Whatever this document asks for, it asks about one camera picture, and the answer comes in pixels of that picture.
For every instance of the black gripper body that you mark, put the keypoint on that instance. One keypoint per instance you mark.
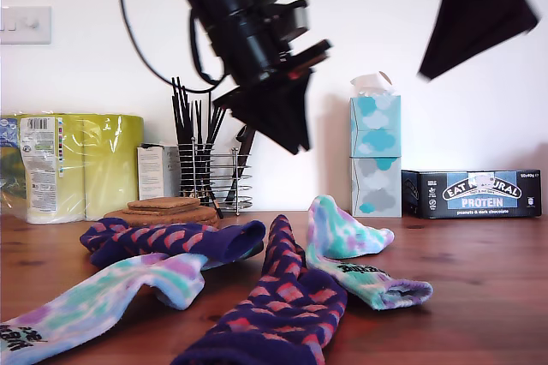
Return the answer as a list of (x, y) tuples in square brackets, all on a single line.
[(257, 52)]

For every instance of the black protein bar box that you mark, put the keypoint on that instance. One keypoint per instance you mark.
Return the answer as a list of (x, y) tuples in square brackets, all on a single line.
[(471, 195)]

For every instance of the square cork coaster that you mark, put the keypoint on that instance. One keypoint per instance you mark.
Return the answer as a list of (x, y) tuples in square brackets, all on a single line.
[(162, 201), (141, 208)]

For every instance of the white light switch plate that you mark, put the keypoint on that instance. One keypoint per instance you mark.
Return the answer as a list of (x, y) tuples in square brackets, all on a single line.
[(25, 26)]

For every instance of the purple pink-patterned sock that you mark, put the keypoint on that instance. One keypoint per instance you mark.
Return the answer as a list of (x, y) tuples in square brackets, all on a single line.
[(282, 305), (150, 241)]

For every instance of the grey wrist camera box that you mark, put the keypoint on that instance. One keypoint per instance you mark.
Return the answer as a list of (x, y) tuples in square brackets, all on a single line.
[(299, 18)]

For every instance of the tie-dye crew sock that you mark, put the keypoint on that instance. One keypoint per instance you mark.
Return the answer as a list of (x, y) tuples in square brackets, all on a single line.
[(107, 292), (351, 236)]

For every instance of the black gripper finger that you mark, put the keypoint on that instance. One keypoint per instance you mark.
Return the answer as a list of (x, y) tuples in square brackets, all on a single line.
[(458, 13), (297, 112), (267, 121), (505, 35)]

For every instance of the blue cloud tissue box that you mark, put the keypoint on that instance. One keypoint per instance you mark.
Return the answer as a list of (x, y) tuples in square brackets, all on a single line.
[(377, 127)]

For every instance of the white tissue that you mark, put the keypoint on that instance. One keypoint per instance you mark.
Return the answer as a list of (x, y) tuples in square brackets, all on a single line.
[(370, 82)]

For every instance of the small white printed carton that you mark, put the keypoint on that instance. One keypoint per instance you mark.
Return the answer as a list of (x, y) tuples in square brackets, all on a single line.
[(150, 170)]

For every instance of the grey cloud tissue box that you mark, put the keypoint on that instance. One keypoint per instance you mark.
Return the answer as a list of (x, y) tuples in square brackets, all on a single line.
[(377, 185)]

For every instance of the black marker pen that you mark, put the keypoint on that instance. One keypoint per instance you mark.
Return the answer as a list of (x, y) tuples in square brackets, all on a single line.
[(216, 205)]

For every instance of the black thin stick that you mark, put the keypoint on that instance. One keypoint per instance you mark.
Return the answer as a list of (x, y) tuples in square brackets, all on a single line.
[(181, 111), (200, 123), (177, 111), (209, 125), (220, 125), (186, 115)]

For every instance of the yellow paper towel pack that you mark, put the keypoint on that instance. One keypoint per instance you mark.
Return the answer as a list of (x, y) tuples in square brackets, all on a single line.
[(98, 168)]

